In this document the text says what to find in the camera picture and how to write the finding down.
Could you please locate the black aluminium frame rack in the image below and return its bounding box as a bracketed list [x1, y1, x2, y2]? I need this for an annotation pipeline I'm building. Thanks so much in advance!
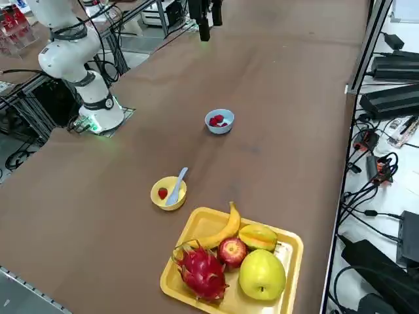
[0, 68, 82, 147]

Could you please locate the yellow-green starfruit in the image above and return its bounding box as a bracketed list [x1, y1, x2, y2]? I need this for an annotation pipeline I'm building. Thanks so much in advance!
[238, 224, 278, 252]

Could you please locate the small black power adapter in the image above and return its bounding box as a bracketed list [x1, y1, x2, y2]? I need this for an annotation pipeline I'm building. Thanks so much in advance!
[382, 32, 406, 51]

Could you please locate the printed packet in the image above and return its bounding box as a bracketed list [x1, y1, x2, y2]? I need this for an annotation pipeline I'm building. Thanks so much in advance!
[388, 114, 419, 148]

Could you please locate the big black power brick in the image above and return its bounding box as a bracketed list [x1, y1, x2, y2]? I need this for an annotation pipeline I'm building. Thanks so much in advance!
[340, 239, 419, 314]

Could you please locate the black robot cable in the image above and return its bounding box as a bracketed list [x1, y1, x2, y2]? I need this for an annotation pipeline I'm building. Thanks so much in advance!
[85, 58, 120, 85]
[77, 0, 105, 66]

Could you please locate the aluminium frame post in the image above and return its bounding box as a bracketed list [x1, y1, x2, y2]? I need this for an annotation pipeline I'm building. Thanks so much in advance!
[344, 0, 393, 95]

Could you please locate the yellow plastic tray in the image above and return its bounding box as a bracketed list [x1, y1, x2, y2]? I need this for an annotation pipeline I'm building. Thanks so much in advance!
[159, 206, 304, 314]

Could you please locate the white box device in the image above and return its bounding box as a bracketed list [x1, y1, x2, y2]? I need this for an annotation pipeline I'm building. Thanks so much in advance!
[142, 0, 189, 27]

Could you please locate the pink dragon fruit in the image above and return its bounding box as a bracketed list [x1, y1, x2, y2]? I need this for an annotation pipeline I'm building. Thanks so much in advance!
[172, 240, 230, 304]

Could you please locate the light blue plastic spoon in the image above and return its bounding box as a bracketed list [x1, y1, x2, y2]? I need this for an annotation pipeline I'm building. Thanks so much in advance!
[164, 167, 189, 207]

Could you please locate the yellow bowl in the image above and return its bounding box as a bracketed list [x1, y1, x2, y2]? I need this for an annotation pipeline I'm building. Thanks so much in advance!
[150, 176, 189, 212]

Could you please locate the aluminium table edge rail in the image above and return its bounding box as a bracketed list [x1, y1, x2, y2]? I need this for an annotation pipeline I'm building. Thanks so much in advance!
[319, 93, 359, 314]

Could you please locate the light blue bowl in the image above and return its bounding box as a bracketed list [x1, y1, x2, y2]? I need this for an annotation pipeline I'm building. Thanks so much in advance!
[204, 109, 236, 135]

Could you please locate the black floor cable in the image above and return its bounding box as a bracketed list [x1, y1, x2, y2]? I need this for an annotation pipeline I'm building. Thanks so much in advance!
[338, 192, 405, 243]

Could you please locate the red apple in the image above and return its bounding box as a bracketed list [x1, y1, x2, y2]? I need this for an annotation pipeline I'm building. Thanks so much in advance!
[217, 237, 249, 270]

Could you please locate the large yellow-green apple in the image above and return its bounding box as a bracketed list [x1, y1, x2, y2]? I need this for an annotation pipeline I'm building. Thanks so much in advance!
[238, 249, 287, 302]

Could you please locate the large black power supply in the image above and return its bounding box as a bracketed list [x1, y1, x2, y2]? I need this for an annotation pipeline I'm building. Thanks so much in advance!
[371, 50, 419, 82]
[359, 83, 419, 120]

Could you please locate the white plastic object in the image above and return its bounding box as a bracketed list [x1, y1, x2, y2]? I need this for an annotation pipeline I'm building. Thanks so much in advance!
[121, 14, 144, 37]

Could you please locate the red and black device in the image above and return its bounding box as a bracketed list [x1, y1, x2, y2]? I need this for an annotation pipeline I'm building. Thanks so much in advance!
[353, 128, 380, 152]

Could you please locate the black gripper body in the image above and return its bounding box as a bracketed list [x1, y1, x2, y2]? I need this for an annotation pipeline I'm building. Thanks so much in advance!
[188, 0, 227, 16]

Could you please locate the orange and black device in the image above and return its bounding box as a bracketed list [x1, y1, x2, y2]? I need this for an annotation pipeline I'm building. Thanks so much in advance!
[365, 155, 399, 186]

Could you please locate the clear acrylic shelf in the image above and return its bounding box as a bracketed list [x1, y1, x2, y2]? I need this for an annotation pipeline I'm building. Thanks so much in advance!
[0, 6, 40, 58]

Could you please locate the yellow banana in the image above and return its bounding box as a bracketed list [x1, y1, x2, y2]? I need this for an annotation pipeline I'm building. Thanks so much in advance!
[188, 201, 242, 250]

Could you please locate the black box device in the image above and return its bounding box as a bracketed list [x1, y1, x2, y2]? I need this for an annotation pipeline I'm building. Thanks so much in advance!
[395, 211, 419, 268]

